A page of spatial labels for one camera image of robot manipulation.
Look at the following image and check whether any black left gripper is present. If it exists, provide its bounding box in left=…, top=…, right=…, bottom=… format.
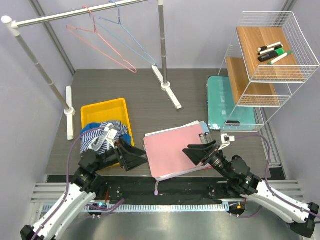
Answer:
left=93, top=137, right=148, bottom=171

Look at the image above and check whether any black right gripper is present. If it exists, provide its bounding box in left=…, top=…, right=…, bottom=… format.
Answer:
left=182, top=140, right=233, bottom=181

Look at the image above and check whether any blue white striped tank top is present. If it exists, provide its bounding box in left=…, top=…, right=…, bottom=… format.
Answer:
left=80, top=136, right=120, bottom=155

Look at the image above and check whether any pink wire hanger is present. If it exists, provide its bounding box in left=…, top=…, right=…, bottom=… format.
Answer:
left=66, top=6, right=138, bottom=74

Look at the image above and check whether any blue wire hanger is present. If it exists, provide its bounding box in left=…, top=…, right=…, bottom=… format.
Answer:
left=97, top=0, right=157, bottom=66

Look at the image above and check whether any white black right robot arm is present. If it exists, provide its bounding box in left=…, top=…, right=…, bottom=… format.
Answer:
left=182, top=135, right=320, bottom=238

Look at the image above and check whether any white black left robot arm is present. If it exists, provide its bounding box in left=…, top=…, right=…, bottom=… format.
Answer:
left=20, top=137, right=148, bottom=240

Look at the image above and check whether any light blue clipboard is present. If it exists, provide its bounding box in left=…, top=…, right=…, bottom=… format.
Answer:
left=199, top=120, right=222, bottom=171

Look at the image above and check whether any pink clipboard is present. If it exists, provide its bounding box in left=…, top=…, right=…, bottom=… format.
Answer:
left=144, top=123, right=217, bottom=178

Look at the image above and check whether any yellow plastic tray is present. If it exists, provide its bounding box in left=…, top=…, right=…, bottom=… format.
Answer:
left=80, top=97, right=136, bottom=173

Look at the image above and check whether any lower wooden shelf board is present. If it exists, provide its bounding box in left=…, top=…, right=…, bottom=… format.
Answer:
left=225, top=57, right=280, bottom=107

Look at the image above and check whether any wooden shelf board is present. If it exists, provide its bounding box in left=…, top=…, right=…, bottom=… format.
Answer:
left=225, top=57, right=280, bottom=107
left=236, top=26, right=304, bottom=82

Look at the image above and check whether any silver white clothes rack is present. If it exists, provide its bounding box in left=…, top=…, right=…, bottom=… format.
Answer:
left=1, top=0, right=183, bottom=141

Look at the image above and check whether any upper wooden shelf board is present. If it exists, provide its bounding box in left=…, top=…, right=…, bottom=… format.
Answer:
left=236, top=26, right=304, bottom=82

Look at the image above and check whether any black white marker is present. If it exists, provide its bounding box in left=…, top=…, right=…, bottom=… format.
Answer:
left=257, top=41, right=282, bottom=52
left=257, top=44, right=284, bottom=56

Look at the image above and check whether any green highlighter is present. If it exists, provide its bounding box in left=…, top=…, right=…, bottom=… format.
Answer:
left=257, top=48, right=285, bottom=63

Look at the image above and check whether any green white pen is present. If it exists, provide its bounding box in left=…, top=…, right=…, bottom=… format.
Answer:
left=268, top=50, right=293, bottom=65

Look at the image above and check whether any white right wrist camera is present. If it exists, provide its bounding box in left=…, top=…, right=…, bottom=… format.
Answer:
left=218, top=133, right=235, bottom=151

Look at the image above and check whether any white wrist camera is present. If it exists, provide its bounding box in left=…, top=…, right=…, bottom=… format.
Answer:
left=101, top=126, right=118, bottom=145
left=218, top=133, right=235, bottom=151

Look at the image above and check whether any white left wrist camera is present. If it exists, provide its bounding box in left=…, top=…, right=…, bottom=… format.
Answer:
left=101, top=126, right=118, bottom=145

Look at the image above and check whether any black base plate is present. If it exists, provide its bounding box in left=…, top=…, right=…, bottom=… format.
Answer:
left=47, top=174, right=256, bottom=206

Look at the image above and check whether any white slotted cable duct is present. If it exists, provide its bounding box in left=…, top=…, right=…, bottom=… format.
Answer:
left=42, top=203, right=230, bottom=213

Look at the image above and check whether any white wire shelf rack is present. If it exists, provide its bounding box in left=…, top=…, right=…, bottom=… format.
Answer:
left=223, top=11, right=320, bottom=132

